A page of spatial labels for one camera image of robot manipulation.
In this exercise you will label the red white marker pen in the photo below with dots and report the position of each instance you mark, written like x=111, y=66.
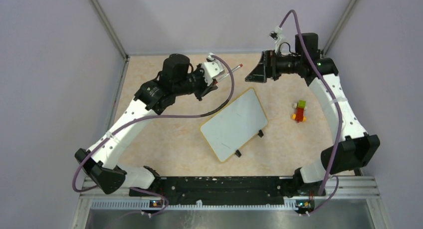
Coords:
x=231, y=71

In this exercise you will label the yellow framed whiteboard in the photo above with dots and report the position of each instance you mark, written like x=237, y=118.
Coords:
x=233, y=126

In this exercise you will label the aluminium frame rail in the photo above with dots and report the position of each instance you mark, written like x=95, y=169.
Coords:
x=339, y=188

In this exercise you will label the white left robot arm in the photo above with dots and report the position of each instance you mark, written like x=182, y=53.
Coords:
x=177, y=77

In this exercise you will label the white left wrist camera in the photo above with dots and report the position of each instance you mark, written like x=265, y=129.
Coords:
x=212, y=67

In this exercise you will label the red green lego car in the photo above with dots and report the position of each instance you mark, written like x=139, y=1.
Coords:
x=300, y=107

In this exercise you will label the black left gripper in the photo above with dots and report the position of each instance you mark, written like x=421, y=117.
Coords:
x=206, y=87

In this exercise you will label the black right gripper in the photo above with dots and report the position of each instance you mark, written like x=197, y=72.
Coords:
x=270, y=58

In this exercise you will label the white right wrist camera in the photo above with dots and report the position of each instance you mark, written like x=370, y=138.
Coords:
x=279, y=38

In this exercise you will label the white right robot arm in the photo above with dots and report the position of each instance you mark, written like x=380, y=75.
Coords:
x=353, y=146

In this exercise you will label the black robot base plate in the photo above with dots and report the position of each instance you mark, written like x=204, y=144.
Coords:
x=232, y=191

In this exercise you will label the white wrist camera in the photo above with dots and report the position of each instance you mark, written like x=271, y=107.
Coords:
x=279, y=38
x=212, y=67

